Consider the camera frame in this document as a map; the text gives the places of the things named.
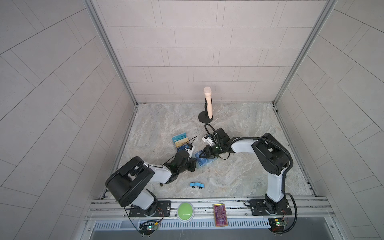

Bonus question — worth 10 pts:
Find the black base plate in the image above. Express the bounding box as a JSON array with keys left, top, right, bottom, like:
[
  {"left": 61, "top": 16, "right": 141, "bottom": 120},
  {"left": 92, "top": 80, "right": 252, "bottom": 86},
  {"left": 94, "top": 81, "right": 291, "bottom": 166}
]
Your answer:
[
  {"left": 244, "top": 198, "right": 292, "bottom": 216},
  {"left": 129, "top": 201, "right": 172, "bottom": 218}
]

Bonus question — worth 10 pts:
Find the gold card in stand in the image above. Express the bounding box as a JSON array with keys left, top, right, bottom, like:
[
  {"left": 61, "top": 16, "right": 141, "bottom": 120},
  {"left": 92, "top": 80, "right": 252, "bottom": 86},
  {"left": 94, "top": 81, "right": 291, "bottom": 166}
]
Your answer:
[{"left": 175, "top": 138, "right": 189, "bottom": 148}]

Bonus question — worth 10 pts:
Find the green circuit board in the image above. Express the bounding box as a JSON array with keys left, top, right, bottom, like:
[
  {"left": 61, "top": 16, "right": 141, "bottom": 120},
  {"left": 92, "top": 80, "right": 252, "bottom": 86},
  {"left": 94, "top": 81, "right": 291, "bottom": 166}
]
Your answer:
[
  {"left": 268, "top": 218, "right": 287, "bottom": 232},
  {"left": 139, "top": 220, "right": 160, "bottom": 231}
]

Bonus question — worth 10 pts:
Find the black round microphone stand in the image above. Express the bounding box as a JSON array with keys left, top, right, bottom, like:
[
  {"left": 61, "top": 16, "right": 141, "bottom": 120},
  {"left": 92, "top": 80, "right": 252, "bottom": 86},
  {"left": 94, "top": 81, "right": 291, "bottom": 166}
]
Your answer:
[{"left": 198, "top": 100, "right": 213, "bottom": 124}]

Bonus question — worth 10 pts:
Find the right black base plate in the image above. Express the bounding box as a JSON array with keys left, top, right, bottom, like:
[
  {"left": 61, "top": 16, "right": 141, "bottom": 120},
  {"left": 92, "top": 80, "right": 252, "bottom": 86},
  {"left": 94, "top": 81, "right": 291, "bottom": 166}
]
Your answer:
[{"left": 244, "top": 198, "right": 292, "bottom": 216}]

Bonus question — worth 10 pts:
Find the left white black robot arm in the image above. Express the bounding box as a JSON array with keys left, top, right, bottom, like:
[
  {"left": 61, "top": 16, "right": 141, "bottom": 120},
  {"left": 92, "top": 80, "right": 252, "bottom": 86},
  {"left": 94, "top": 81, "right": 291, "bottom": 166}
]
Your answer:
[{"left": 105, "top": 151, "right": 197, "bottom": 210}]

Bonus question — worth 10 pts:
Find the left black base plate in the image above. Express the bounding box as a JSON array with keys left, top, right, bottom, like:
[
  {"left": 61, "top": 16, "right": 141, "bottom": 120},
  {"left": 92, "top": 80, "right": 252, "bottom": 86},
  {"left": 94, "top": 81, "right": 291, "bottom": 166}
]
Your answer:
[{"left": 129, "top": 201, "right": 172, "bottom": 218}]

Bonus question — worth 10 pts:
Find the blue toy car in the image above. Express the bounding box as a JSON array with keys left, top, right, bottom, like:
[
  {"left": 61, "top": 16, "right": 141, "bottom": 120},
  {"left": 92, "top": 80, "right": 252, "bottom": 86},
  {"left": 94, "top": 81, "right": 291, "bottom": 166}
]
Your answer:
[{"left": 190, "top": 182, "right": 205, "bottom": 189}]

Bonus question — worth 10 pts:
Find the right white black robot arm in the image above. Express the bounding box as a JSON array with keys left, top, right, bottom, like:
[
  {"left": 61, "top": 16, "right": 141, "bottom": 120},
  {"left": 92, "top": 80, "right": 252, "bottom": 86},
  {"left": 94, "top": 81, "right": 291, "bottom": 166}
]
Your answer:
[{"left": 199, "top": 129, "right": 293, "bottom": 203}]

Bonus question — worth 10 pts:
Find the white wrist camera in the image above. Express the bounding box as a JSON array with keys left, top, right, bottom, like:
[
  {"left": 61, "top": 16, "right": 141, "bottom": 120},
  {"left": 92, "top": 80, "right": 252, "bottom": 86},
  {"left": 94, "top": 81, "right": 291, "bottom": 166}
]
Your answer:
[
  {"left": 202, "top": 134, "right": 214, "bottom": 147},
  {"left": 185, "top": 144, "right": 195, "bottom": 158}
]

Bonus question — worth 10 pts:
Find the right green circuit board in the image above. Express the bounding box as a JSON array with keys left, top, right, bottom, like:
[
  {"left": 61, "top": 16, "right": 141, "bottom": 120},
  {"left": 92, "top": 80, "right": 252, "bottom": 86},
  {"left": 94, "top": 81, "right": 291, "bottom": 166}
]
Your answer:
[{"left": 268, "top": 218, "right": 287, "bottom": 232}]

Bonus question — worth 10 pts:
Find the black corrugated cable conduit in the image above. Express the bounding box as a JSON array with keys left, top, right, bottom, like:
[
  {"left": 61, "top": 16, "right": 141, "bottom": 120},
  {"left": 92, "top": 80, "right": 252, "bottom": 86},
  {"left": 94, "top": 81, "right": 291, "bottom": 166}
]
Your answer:
[{"left": 204, "top": 122, "right": 298, "bottom": 234}]

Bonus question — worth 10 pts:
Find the purple patterned card box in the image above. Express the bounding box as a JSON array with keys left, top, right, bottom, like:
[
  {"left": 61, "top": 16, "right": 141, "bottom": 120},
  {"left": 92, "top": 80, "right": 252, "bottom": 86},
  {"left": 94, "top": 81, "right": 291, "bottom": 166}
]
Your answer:
[{"left": 213, "top": 204, "right": 228, "bottom": 227}]

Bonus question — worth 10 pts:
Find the green round button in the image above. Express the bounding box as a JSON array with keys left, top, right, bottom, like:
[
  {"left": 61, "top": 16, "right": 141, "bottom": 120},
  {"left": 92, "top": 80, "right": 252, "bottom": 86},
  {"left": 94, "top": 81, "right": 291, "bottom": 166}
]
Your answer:
[{"left": 177, "top": 202, "right": 195, "bottom": 223}]

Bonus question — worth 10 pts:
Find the teal card in stand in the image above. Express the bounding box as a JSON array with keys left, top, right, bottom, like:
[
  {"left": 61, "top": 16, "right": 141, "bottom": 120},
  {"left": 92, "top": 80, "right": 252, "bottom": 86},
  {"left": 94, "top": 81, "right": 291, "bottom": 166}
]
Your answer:
[{"left": 172, "top": 133, "right": 187, "bottom": 143}]

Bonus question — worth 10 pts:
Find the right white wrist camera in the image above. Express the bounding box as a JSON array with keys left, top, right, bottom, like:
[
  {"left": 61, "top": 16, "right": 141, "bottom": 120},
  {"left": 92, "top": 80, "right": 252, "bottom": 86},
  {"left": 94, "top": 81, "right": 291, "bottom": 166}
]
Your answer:
[{"left": 202, "top": 134, "right": 214, "bottom": 147}]

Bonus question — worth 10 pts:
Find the left green circuit board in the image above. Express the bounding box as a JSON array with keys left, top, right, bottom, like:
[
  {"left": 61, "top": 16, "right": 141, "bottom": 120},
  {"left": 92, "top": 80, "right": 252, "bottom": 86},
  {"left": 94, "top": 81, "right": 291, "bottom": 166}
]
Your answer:
[{"left": 139, "top": 220, "right": 160, "bottom": 231}]

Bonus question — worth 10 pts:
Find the thin black camera cable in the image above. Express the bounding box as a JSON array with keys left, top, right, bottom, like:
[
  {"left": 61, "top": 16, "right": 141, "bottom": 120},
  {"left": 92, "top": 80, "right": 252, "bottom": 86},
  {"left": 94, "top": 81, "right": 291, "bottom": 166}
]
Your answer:
[{"left": 163, "top": 136, "right": 198, "bottom": 164}]

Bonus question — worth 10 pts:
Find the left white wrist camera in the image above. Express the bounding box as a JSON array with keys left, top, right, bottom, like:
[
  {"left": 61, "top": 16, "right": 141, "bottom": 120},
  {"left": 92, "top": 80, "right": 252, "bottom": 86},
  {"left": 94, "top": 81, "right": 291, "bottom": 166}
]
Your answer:
[{"left": 185, "top": 144, "right": 195, "bottom": 158}]

